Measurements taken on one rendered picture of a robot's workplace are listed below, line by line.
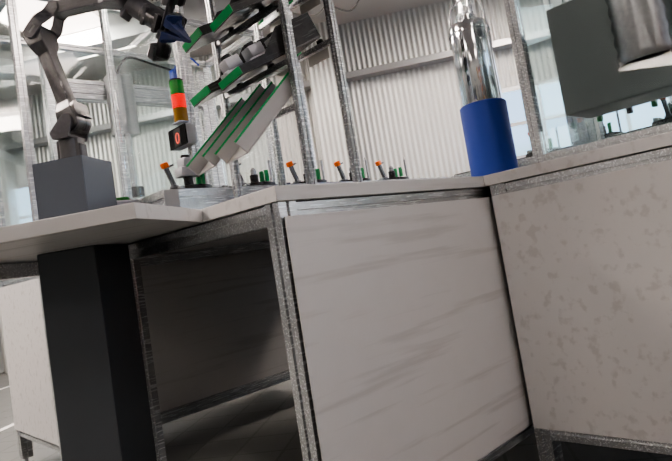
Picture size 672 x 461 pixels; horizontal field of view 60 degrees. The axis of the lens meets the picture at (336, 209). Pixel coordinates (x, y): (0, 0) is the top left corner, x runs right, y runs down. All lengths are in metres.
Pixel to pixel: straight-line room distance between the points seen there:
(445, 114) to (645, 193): 4.47
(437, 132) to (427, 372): 4.57
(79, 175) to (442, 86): 4.70
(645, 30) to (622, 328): 0.71
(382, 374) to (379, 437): 0.12
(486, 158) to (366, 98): 4.05
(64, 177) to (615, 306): 1.38
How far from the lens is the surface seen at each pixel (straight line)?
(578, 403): 1.65
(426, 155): 5.78
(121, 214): 1.08
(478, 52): 2.03
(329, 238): 1.18
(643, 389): 1.58
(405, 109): 5.87
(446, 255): 1.47
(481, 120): 1.97
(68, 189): 1.60
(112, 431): 1.58
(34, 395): 2.74
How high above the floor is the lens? 0.72
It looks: 4 degrees up
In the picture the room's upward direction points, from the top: 9 degrees counter-clockwise
